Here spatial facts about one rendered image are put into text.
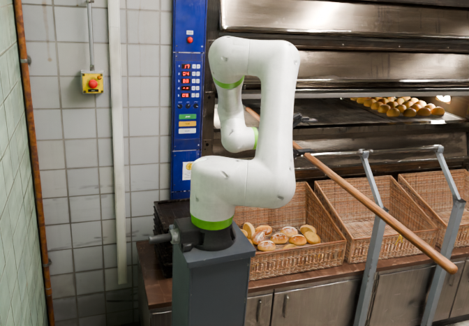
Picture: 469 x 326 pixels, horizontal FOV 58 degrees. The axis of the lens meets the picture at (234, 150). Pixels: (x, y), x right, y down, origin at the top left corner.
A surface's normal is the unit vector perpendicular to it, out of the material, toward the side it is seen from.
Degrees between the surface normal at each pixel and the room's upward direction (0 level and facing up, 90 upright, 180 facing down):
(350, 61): 70
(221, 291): 90
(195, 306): 90
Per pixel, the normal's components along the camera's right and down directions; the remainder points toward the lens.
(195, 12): 0.31, 0.35
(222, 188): -0.05, 0.30
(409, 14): 0.33, 0.00
